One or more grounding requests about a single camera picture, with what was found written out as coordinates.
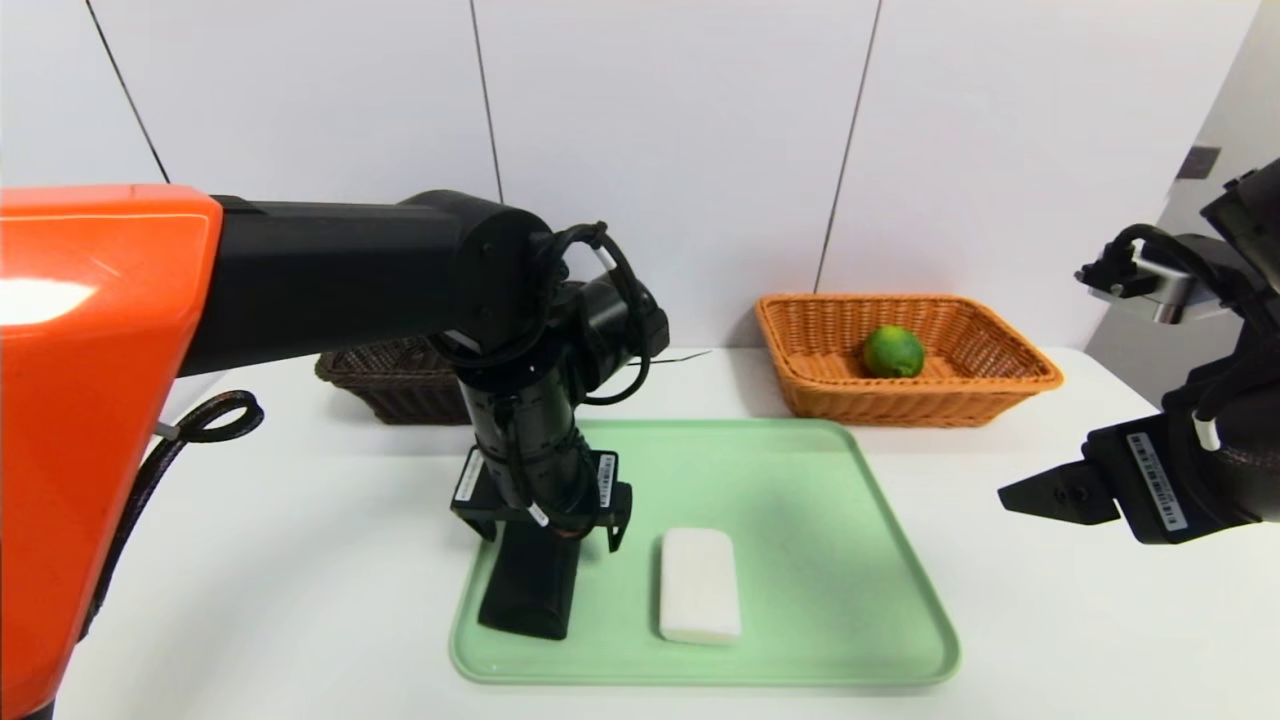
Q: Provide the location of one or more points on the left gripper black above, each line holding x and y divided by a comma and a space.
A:
600, 487

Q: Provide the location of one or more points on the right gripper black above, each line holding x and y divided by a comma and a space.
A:
1140, 482

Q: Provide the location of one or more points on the white soap bar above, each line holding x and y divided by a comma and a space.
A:
700, 588

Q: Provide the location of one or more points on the green lime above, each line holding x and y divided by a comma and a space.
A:
894, 352

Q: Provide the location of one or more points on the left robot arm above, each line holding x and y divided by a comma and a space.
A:
320, 280

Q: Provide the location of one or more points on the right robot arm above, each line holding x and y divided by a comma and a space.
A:
1250, 440

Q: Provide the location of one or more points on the orange wicker basket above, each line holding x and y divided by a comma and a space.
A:
960, 395

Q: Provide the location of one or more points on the dark brown wicker basket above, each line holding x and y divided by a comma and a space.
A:
390, 385

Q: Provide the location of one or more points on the light green plastic tray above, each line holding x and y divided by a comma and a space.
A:
820, 580

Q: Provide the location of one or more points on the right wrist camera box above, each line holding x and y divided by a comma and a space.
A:
1160, 290

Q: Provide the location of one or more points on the small dark wall plate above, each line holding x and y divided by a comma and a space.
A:
1198, 163

